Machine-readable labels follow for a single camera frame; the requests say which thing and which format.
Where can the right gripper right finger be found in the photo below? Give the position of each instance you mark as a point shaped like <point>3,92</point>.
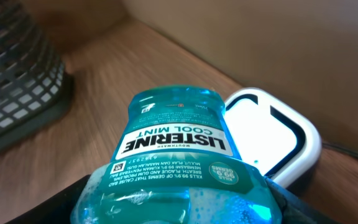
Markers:
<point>294,210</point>

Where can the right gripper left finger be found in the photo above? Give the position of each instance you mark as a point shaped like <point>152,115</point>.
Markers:
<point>56,209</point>

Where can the blue mouthwash bottle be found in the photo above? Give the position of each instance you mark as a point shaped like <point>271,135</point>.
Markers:
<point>176,163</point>

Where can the white barcode scanner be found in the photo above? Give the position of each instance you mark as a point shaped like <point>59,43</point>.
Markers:
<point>273,137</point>

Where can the grey plastic mesh basket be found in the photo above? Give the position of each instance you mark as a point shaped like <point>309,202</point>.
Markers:
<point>35,89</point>

